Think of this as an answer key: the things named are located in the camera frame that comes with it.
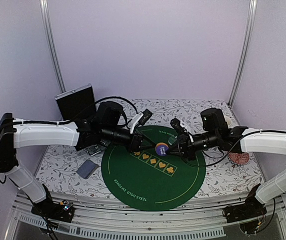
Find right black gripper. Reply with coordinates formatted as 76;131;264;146
166;130;220;161

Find purple small blind button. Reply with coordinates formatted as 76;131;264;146
155;146;169;156

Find aluminium poker chip case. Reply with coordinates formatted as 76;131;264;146
54;83;96;121

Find orange big blind button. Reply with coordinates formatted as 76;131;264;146
156;142;168;147

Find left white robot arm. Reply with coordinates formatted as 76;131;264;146
0;101;155;217

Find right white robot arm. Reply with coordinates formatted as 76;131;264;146
166;108;286;218

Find round green poker mat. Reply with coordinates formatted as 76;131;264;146
100;125;206;211

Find cream ceramic mug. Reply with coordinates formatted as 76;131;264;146
224;116;233;127

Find blue playing card deck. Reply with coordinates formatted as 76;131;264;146
76;159;98;179

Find red patterned small bowl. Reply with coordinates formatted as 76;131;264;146
229;152;250;166

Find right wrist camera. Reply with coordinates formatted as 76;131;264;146
170;118;192;140

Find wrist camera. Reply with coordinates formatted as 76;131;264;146
129;109;152;134
170;118;192;140

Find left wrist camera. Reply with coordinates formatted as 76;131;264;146
129;109;152;134

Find aluminium front rail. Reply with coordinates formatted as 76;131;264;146
6;194;286;240

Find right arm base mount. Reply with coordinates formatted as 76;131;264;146
222;197;267;223

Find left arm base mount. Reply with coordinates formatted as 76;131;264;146
31;199;75;223

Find right aluminium frame post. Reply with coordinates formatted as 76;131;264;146
228;0;258;108

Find aluminium frame post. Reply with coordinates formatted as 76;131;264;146
39;0;66;93
228;0;258;108

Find left aluminium frame post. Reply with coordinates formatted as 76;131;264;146
39;0;66;93

